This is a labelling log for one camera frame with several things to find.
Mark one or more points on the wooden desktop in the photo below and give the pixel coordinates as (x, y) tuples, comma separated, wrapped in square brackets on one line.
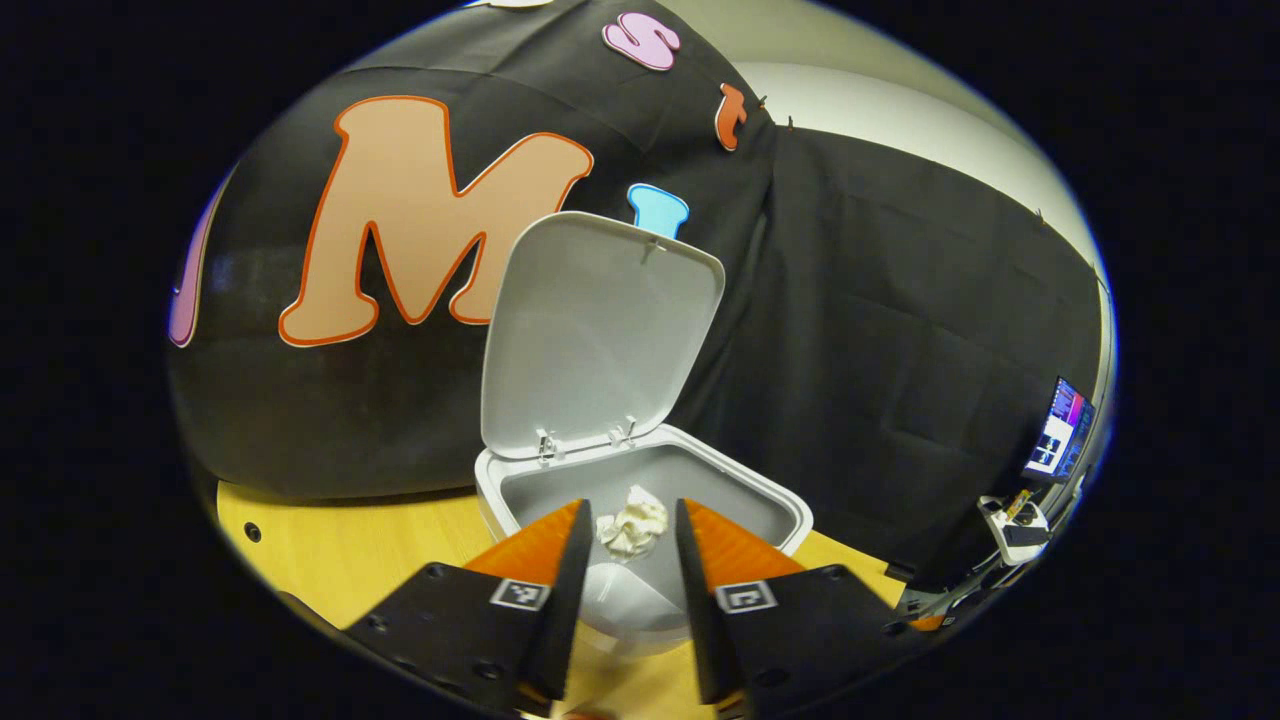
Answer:
[(350, 540)]

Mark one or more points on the black backdrop cloth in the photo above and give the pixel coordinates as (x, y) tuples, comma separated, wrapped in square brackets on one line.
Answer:
[(850, 350)]

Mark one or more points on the white paper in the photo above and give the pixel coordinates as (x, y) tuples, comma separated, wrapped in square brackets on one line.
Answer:
[(632, 525)]

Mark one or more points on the white desktop garbage bin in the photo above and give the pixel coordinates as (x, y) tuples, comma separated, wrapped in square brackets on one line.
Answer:
[(590, 340)]

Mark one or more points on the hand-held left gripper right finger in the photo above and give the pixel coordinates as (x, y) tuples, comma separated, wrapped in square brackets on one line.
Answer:
[(695, 600)]

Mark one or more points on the small white device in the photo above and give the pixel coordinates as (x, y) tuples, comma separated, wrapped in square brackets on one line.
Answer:
[(1010, 525)]

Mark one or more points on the computer monitor screen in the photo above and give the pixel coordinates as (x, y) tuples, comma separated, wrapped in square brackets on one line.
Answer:
[(1058, 430)]

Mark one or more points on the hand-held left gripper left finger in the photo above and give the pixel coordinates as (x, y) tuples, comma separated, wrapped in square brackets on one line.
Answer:
[(565, 600)]

